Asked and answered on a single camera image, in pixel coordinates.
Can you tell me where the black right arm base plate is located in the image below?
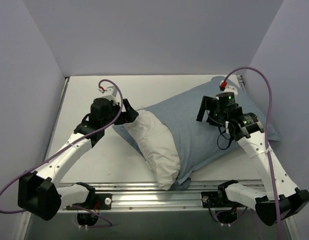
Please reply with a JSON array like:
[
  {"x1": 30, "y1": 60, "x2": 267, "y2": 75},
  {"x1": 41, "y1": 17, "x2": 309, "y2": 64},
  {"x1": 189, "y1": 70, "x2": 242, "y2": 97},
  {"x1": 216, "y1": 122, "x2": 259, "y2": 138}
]
[{"x1": 200, "y1": 191, "x2": 244, "y2": 208}]

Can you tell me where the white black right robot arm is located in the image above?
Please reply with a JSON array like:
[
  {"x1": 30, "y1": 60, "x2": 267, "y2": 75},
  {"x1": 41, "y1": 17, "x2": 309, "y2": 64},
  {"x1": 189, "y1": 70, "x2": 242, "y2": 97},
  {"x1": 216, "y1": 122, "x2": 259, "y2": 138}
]
[{"x1": 196, "y1": 92, "x2": 309, "y2": 226}]

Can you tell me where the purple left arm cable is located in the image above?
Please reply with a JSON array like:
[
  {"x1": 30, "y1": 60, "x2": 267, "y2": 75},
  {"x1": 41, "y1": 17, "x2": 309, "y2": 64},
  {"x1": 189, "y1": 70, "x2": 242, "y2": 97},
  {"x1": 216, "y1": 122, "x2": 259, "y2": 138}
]
[{"x1": 0, "y1": 79, "x2": 125, "y2": 228}]

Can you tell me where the blue pillowcase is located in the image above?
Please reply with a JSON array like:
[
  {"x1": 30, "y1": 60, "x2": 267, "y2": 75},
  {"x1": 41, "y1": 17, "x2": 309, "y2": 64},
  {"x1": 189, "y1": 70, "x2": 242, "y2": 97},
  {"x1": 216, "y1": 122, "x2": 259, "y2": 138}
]
[{"x1": 111, "y1": 76, "x2": 282, "y2": 186}]

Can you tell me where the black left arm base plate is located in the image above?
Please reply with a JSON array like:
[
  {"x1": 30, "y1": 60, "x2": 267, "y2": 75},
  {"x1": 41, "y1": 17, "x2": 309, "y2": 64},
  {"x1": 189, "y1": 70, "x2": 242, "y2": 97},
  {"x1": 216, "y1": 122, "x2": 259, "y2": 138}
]
[{"x1": 66, "y1": 193, "x2": 113, "y2": 211}]

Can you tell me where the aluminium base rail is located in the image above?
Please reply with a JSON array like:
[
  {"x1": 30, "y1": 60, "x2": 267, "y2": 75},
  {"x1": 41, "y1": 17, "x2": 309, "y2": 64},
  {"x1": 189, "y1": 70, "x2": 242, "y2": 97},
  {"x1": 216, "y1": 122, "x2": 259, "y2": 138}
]
[{"x1": 21, "y1": 181, "x2": 294, "y2": 213}]

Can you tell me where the white pillow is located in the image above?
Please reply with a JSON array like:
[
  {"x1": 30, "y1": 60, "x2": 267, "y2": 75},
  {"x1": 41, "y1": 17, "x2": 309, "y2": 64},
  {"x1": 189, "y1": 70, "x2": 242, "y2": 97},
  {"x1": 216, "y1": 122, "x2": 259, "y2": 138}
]
[{"x1": 124, "y1": 109, "x2": 181, "y2": 191}]

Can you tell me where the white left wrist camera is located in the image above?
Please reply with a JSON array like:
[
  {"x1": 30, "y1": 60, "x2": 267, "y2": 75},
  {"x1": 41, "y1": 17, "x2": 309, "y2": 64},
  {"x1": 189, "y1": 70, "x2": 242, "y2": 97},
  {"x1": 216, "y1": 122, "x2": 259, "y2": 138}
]
[{"x1": 98, "y1": 86, "x2": 118, "y2": 105}]

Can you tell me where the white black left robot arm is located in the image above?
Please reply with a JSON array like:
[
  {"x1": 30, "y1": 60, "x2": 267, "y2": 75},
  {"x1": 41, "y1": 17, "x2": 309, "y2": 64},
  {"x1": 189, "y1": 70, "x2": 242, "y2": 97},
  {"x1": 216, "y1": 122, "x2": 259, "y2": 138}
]
[{"x1": 17, "y1": 97, "x2": 139, "y2": 221}]

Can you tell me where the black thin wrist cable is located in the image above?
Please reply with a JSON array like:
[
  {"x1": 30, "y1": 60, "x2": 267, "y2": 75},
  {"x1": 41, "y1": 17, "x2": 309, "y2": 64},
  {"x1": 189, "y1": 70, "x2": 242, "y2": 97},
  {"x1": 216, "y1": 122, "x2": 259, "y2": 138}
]
[{"x1": 216, "y1": 124, "x2": 233, "y2": 151}]

